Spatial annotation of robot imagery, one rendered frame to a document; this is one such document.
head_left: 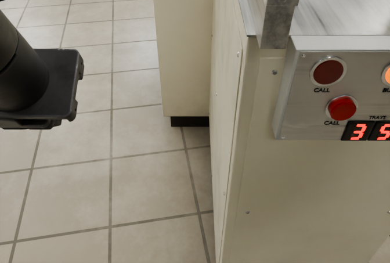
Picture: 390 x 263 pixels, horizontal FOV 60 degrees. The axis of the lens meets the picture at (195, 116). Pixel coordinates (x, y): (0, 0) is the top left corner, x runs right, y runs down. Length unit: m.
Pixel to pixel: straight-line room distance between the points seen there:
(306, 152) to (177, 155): 0.88
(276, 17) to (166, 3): 0.80
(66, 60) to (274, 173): 0.37
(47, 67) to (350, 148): 0.43
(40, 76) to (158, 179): 1.03
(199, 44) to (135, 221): 0.64
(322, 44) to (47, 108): 0.28
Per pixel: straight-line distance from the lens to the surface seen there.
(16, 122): 0.33
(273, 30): 0.36
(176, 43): 1.19
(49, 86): 0.32
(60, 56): 0.33
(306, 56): 0.38
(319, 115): 0.45
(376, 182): 0.65
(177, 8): 1.14
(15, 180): 1.45
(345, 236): 0.78
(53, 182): 1.38
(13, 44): 0.27
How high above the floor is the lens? 1.03
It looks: 42 degrees down
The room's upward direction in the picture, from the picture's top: straight up
